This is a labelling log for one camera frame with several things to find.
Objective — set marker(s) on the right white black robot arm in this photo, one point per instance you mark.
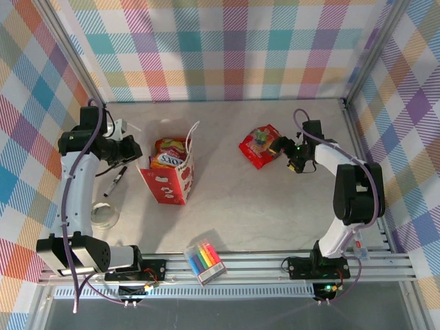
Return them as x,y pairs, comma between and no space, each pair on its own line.
357,192

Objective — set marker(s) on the aluminium side rail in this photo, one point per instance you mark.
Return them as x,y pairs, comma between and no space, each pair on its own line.
354,127

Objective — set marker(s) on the circuit board with led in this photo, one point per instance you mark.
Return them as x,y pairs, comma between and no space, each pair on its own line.
137,290
328,288

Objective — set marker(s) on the pack of coloured markers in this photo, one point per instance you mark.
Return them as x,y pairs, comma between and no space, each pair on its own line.
204,261

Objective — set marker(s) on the red snack bag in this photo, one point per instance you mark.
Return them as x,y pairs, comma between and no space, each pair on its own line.
256,148

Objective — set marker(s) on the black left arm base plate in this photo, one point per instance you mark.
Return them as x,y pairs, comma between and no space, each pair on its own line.
154,267

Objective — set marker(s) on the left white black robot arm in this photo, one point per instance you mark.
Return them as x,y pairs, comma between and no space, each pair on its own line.
77,196

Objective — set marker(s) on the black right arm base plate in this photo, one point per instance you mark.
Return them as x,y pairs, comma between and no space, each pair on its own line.
299,268

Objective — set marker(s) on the aluminium frame post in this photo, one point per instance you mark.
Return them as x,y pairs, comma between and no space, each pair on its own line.
378,51
68,51

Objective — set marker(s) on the right circuit board with LED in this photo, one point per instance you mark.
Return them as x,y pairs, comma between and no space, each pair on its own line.
328,288

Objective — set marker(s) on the red paper bag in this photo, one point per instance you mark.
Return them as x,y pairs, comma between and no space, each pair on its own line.
168,187

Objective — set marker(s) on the left circuit board with LED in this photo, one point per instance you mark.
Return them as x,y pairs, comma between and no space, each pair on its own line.
137,290

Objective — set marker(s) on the aluminium front rail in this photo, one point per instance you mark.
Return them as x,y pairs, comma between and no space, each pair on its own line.
254,266

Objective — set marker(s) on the orange Fox's fruits candy bag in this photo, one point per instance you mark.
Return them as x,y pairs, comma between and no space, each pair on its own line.
170,143

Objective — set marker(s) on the black marker pen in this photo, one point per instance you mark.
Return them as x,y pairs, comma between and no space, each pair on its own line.
115,181

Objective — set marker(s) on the clear tape roll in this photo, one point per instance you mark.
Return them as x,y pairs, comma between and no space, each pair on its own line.
104,220

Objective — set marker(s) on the purple Fox's candy bag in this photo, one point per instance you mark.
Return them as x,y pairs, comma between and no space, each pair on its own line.
166,160

